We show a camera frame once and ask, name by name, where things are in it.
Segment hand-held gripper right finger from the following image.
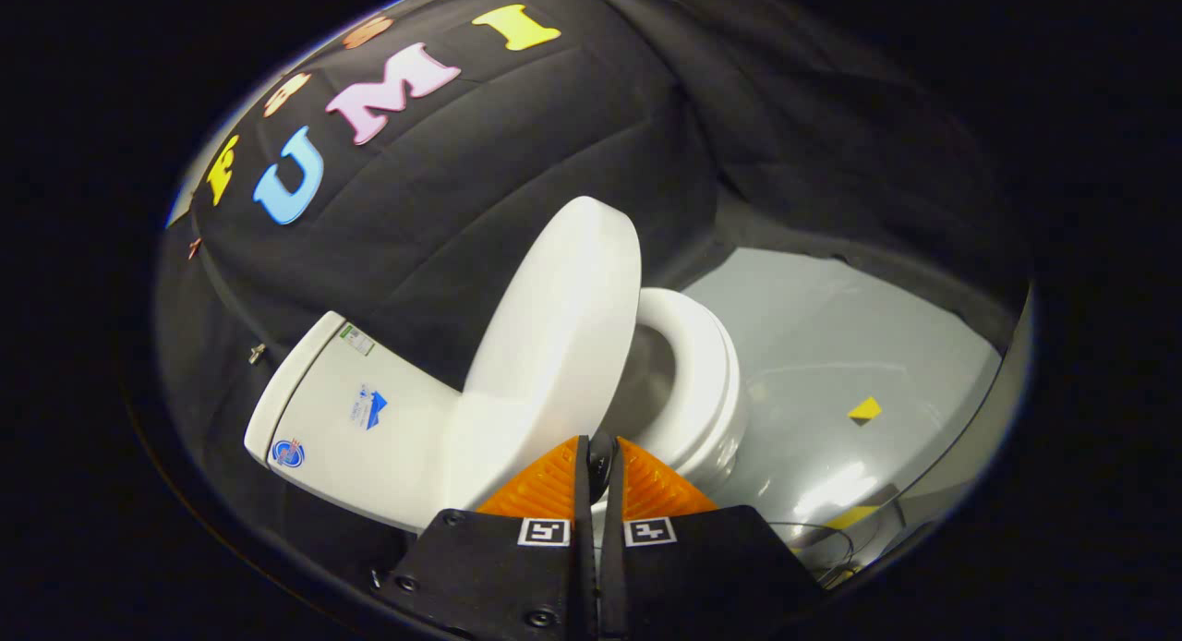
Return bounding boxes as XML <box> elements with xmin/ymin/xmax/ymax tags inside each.
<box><xmin>598</xmin><ymin>435</ymin><xmax>829</xmax><ymax>641</ymax></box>

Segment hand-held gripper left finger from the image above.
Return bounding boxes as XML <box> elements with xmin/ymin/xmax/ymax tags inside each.
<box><xmin>380</xmin><ymin>435</ymin><xmax>599</xmax><ymax>641</ymax></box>

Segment white toilet bowl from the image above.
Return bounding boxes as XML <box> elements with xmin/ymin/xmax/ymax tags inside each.
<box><xmin>679</xmin><ymin>410</ymin><xmax>751</xmax><ymax>496</ymax></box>

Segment white toilet tank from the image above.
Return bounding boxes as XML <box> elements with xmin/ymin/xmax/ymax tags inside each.
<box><xmin>244</xmin><ymin>310</ymin><xmax>464</xmax><ymax>534</ymax></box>

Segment white toilet seat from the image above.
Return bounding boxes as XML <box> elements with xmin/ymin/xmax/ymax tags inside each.
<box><xmin>600</xmin><ymin>287</ymin><xmax>745</xmax><ymax>471</ymax></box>

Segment black backdrop cloth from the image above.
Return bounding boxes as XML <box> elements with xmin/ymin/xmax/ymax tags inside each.
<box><xmin>152</xmin><ymin>0</ymin><xmax>1031</xmax><ymax>568</ymax></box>

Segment thin black floor cable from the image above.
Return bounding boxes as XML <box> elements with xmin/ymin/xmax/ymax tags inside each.
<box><xmin>771</xmin><ymin>521</ymin><xmax>860</xmax><ymax>588</ymax></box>

